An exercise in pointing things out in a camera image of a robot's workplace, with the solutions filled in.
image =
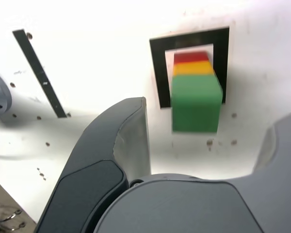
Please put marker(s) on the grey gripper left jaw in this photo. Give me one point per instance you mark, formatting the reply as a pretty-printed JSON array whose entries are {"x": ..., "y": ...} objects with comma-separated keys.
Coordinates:
[{"x": 94, "y": 157}]

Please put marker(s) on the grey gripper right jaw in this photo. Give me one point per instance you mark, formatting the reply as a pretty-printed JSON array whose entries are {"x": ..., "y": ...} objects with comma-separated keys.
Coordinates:
[{"x": 184, "y": 208}]

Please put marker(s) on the green cube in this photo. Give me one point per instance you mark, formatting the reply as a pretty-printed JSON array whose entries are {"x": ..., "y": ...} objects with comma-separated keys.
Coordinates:
[{"x": 196, "y": 106}]

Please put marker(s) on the yellow cube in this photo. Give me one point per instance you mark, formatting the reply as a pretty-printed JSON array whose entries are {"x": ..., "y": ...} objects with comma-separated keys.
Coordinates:
[{"x": 192, "y": 69}]

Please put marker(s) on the red cube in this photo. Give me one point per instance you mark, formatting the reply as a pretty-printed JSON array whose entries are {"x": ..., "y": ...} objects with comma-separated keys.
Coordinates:
[{"x": 190, "y": 57}]

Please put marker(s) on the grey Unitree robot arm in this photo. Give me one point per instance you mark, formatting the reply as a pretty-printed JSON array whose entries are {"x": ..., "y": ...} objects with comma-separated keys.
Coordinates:
[{"x": 0, "y": 97}]

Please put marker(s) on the black tape square outline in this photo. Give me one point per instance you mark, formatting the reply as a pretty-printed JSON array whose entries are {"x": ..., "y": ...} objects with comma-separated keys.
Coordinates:
[{"x": 157, "y": 72}]

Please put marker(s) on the black tape strip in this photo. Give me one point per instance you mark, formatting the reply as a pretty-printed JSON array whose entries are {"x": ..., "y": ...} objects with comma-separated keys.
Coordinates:
[{"x": 41, "y": 75}]

